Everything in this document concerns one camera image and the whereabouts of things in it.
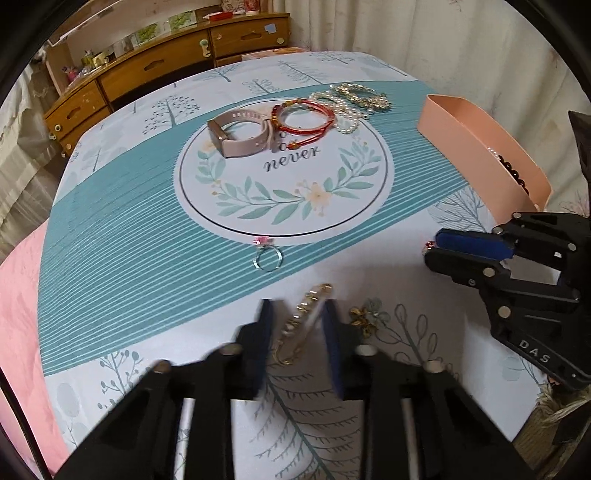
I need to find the silver ring pink flower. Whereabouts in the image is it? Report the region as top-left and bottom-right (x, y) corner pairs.
(252, 236), (283, 273)

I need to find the small white pearl bracelet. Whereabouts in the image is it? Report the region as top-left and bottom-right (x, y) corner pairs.
(307, 89), (371, 136)

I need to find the white floral curtain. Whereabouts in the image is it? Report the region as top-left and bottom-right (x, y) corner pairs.
(269, 0), (590, 216)

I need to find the pink quilted bedspread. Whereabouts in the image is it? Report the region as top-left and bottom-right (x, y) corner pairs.
(0, 224), (68, 473)

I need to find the teal white tree tablecloth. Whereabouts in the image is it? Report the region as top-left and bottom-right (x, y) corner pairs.
(38, 52), (538, 450)

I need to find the pink jewelry box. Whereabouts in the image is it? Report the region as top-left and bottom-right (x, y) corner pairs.
(417, 94), (552, 223)

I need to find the black bead bracelet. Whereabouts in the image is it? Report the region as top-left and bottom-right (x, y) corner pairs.
(489, 147), (531, 196)

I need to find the gold flower brooch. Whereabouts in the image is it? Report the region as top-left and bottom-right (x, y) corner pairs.
(349, 298), (391, 339)

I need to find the pink smartwatch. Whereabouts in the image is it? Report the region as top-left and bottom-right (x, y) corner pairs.
(206, 108), (273, 159)

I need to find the lace-covered piano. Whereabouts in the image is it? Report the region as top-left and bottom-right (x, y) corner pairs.
(1, 66), (63, 258)

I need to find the gold crystal bracelet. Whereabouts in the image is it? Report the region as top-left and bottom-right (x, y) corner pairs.
(330, 82), (394, 114)

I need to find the gold pearl pin brooch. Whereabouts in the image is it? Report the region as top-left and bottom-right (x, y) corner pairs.
(271, 283), (332, 367)

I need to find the red string bracelet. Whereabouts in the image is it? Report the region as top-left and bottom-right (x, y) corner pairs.
(267, 97), (336, 151)

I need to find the wooden desk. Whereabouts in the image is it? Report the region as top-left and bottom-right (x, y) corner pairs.
(44, 13), (290, 158)

